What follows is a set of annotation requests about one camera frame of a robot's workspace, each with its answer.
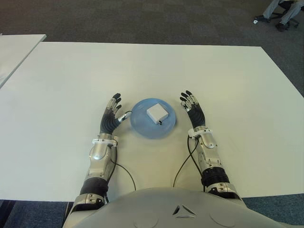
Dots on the black office chair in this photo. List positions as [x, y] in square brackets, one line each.
[295, 23]

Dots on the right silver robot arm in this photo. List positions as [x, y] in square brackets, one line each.
[209, 147]

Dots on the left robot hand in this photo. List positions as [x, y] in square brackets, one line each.
[108, 122]

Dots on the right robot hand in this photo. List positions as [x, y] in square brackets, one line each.
[197, 116]

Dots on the white charger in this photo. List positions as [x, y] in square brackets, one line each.
[156, 111]

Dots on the white side table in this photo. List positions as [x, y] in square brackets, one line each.
[14, 50]

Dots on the seated person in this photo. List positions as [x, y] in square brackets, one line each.
[291, 14]

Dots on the grey robot torso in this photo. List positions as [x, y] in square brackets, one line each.
[180, 213]

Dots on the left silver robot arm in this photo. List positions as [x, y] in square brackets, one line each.
[99, 154]

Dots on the blue plate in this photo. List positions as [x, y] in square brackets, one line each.
[142, 128]

